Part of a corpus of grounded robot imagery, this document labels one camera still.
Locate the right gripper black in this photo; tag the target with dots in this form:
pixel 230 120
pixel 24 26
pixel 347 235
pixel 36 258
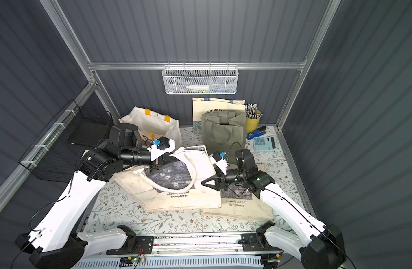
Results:
pixel 220 180

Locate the cream canvas bag painting print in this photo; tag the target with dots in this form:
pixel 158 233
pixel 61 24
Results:
pixel 238 203

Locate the cream canvas bag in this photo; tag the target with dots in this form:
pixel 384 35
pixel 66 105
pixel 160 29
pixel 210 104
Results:
pixel 175 186

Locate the olive green tote bag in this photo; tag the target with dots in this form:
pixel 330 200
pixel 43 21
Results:
pixel 224 131

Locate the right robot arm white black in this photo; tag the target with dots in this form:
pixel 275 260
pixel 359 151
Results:
pixel 315 244

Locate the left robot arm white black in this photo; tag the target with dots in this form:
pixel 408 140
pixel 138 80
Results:
pixel 52 244

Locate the cream tote bag black lettering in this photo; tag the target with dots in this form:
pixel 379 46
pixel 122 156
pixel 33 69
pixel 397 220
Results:
pixel 202 105

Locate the light blue calculator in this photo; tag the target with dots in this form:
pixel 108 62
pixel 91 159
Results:
pixel 265 143

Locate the blue stapler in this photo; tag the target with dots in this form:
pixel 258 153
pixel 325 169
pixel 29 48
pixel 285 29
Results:
pixel 256 133

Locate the yellow pen holder cup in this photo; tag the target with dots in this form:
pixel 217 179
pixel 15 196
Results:
pixel 253 116

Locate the floral table mat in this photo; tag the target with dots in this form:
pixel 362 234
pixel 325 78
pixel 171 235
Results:
pixel 114 206

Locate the black notebook in basket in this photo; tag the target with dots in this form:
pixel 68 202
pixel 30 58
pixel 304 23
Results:
pixel 89 134

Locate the white bottle in basket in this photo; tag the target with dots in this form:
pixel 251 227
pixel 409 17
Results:
pixel 200 88

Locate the small green circuit board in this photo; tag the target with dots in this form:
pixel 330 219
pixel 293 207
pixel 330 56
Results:
pixel 129 262

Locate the white tote bag yellow handles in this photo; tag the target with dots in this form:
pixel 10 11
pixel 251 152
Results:
pixel 153 125

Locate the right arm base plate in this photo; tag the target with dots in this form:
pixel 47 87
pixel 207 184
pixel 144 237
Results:
pixel 255 242

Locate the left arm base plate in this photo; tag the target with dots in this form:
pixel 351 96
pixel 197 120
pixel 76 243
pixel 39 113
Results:
pixel 143 244

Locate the white wire mesh basket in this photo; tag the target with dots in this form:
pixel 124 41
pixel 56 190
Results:
pixel 222 79

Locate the black wire wall basket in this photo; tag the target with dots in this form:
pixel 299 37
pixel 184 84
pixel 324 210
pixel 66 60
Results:
pixel 53 158

